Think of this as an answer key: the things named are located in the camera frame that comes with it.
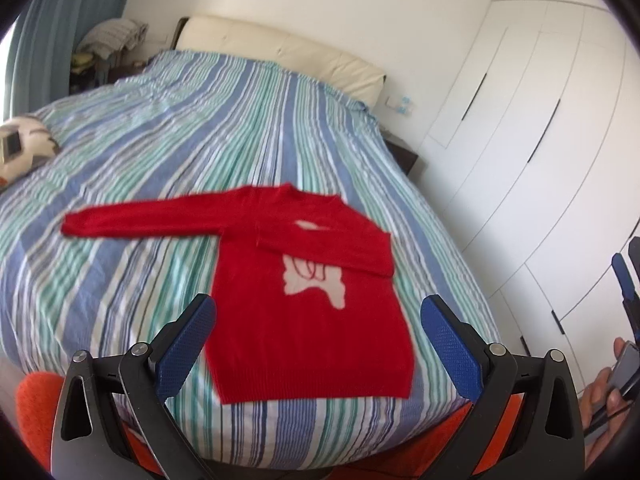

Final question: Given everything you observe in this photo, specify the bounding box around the cream padded headboard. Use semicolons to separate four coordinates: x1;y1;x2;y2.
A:
171;15;386;108

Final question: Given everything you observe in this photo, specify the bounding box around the person's right hand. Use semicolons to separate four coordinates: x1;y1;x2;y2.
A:
579;367;629;469

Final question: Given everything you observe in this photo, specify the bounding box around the patterned cushion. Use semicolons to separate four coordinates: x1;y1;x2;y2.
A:
1;115;61;192

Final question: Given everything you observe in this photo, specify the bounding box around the pile of folded towels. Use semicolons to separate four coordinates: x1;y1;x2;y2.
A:
75;18;149;60

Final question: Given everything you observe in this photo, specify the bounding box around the white wardrobe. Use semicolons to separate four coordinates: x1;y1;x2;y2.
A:
419;0;639;389

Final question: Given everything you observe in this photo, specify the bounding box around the teal curtain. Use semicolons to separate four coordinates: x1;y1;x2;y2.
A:
3;0;127;118

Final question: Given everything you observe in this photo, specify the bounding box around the red sweater with white motif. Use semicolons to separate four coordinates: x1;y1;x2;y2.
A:
62;184;414;404

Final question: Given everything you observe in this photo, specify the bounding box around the wall switch panel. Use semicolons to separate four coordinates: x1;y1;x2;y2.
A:
385;94;413;116

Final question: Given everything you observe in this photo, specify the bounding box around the dark bedside table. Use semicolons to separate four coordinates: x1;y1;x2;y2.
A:
382;131;426;176

